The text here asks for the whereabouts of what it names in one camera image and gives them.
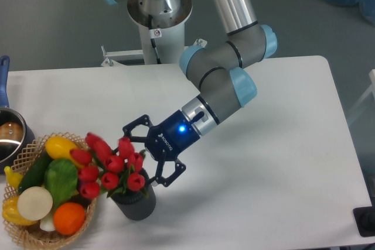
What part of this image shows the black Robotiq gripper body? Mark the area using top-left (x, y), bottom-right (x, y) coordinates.
top-left (145, 111), bottom-right (200, 162)

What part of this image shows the yellow bell pepper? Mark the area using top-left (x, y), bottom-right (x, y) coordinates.
top-left (2, 196), bottom-right (38, 226)

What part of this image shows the woven wicker basket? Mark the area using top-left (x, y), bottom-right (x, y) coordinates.
top-left (4, 132), bottom-right (97, 249)

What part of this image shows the yellow squash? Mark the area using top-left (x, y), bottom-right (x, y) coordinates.
top-left (45, 136), bottom-right (84, 169)

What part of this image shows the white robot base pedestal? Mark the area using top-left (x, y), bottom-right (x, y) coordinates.
top-left (101, 0), bottom-right (193, 67)

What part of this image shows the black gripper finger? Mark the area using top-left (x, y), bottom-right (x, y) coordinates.
top-left (122, 114), bottom-right (154, 145)
top-left (148, 152), bottom-right (187, 189)

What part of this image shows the orange fruit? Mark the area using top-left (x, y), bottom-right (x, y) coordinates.
top-left (53, 203), bottom-right (86, 235)

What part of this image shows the dark grey ribbed vase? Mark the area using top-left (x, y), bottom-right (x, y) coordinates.
top-left (111, 169), bottom-right (156, 221)

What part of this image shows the blue handled saucepan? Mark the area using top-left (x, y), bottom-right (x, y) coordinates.
top-left (1, 55), bottom-right (35, 175)

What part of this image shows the black device at edge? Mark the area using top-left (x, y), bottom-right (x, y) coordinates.
top-left (353, 207), bottom-right (374, 237)

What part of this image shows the black cable on pedestal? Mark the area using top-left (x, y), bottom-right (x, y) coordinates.
top-left (147, 14), bottom-right (162, 65)

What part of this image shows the dark green cucumber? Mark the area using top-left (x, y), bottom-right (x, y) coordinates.
top-left (18, 151), bottom-right (53, 194)

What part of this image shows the white onion half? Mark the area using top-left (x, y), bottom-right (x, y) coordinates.
top-left (17, 186), bottom-right (56, 232)

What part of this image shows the green lettuce leaf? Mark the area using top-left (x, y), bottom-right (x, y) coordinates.
top-left (44, 159), bottom-right (78, 211)

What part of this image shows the yellow banana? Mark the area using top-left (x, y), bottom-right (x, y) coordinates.
top-left (4, 166), bottom-right (23, 190)

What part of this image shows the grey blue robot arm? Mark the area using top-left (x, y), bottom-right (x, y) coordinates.
top-left (106, 0), bottom-right (277, 186)

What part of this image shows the red tulip bouquet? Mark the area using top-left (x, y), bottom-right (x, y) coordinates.
top-left (70, 133), bottom-right (149, 199)

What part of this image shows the white furniture edge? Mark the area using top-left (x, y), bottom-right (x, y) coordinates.
top-left (346, 69), bottom-right (374, 126)

